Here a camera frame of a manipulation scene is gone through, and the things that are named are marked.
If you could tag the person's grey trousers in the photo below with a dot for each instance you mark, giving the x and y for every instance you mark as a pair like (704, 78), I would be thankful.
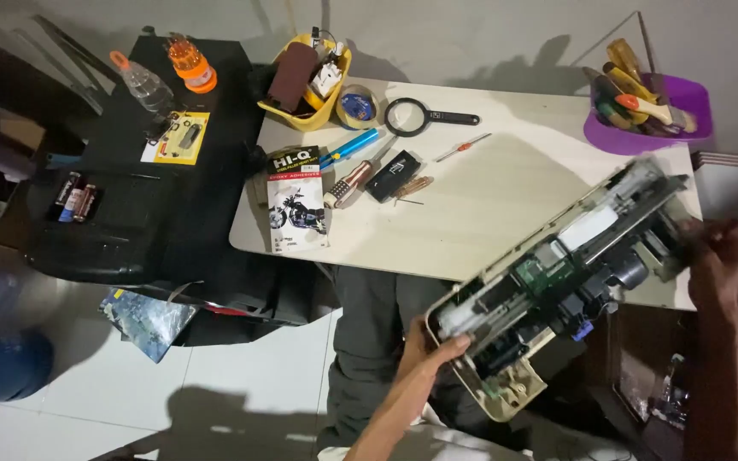
(369, 346)

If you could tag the purple plastic bowl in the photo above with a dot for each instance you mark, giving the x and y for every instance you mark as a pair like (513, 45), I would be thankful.
(689, 102)

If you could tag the black bag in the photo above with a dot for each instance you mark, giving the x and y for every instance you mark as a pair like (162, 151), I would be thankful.
(260, 294)

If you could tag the small black box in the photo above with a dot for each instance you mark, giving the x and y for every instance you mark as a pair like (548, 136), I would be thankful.
(393, 175)

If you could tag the epoxy adhesive card pack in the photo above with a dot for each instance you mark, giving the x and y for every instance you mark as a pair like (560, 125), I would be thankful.
(296, 202)

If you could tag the blue and white battery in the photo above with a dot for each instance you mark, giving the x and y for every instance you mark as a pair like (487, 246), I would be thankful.
(72, 206)

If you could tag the beige printer chassis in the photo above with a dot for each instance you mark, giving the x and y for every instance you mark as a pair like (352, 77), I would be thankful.
(561, 275)

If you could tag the white plug adapter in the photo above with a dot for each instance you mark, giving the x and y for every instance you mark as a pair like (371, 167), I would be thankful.
(326, 78)

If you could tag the grey metal bar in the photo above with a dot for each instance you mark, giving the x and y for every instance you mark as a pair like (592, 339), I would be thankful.
(68, 61)

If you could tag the dark wooden cabinet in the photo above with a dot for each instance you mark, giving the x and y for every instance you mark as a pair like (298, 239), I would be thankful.
(651, 378)

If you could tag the yellow blister card pack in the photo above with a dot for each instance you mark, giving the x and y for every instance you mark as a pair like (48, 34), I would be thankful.
(177, 138)

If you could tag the black battery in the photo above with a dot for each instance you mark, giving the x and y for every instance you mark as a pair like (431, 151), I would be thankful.
(68, 187)

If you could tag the person's right hand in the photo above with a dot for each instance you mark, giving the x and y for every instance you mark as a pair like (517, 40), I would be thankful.
(724, 269)

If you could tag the tape roll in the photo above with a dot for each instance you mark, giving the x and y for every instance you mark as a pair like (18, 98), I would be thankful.
(357, 107)

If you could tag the blue camouflage print booklet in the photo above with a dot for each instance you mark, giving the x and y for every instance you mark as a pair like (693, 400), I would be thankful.
(146, 320)

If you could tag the yellow plastic container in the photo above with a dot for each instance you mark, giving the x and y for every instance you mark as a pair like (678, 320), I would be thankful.
(321, 109)

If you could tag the clear bottle with orange cap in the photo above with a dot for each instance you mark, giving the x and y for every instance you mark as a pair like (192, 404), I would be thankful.
(143, 84)

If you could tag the blue pen tool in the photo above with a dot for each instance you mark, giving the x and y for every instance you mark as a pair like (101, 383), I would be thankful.
(348, 148)

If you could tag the red battery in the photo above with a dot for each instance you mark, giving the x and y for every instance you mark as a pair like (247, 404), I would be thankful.
(86, 202)

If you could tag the black printer housing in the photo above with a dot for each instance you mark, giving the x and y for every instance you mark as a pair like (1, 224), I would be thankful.
(151, 192)

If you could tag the brown cardboard box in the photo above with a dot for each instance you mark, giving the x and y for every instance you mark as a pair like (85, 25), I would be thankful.
(13, 173)

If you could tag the small red grip screwdriver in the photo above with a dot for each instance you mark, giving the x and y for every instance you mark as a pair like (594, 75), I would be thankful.
(463, 147)

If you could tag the brown sandpaper sheet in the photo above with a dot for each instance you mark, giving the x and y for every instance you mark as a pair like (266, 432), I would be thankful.
(291, 77)

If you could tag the person's right fingers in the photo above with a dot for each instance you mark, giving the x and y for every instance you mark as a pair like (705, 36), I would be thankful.
(708, 234)

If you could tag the person's left hand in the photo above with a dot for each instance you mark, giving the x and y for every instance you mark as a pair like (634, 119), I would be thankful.
(423, 355)

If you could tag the black magnifying glass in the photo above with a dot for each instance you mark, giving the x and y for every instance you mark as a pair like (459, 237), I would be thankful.
(433, 117)

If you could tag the orange screwdriver bit set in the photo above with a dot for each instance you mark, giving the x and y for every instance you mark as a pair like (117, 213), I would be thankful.
(191, 64)

